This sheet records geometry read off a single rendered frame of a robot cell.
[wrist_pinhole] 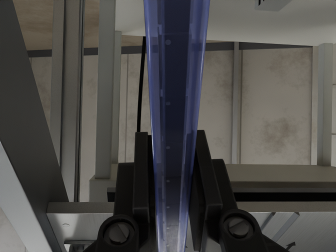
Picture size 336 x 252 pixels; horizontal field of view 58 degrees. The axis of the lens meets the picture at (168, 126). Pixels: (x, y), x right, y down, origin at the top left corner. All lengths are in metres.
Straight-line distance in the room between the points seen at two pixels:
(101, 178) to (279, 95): 2.65
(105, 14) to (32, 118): 0.46
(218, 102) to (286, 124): 0.68
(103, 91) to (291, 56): 2.72
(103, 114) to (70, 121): 0.14
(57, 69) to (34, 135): 0.28
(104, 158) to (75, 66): 0.21
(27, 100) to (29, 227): 0.10
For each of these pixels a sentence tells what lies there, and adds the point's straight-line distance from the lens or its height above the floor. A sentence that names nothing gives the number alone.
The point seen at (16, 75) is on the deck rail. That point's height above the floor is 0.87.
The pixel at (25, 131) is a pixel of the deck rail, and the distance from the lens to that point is 0.20.
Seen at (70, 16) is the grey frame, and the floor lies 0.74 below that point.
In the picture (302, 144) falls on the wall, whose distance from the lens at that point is 3.14.
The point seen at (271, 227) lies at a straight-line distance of 0.30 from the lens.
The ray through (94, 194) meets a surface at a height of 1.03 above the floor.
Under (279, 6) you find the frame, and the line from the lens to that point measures 0.65.
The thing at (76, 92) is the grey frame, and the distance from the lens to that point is 0.47.
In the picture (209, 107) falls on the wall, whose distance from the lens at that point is 3.11.
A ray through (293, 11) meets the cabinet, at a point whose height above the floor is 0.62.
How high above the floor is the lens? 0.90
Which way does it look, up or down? 1 degrees down
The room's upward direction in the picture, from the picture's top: 179 degrees counter-clockwise
